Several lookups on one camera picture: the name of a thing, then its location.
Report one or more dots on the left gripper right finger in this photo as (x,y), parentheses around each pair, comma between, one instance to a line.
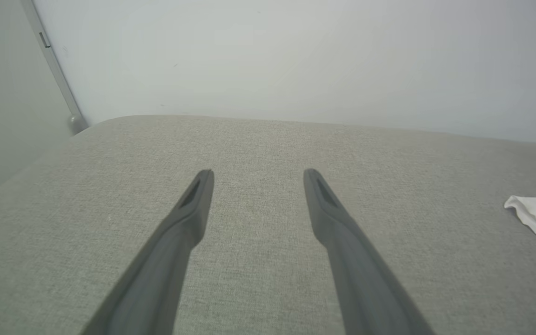
(365,288)

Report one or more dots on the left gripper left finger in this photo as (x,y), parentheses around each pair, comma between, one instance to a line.
(156,279)

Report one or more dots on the grey metal wall strip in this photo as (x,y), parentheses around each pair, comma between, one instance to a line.
(58,74)

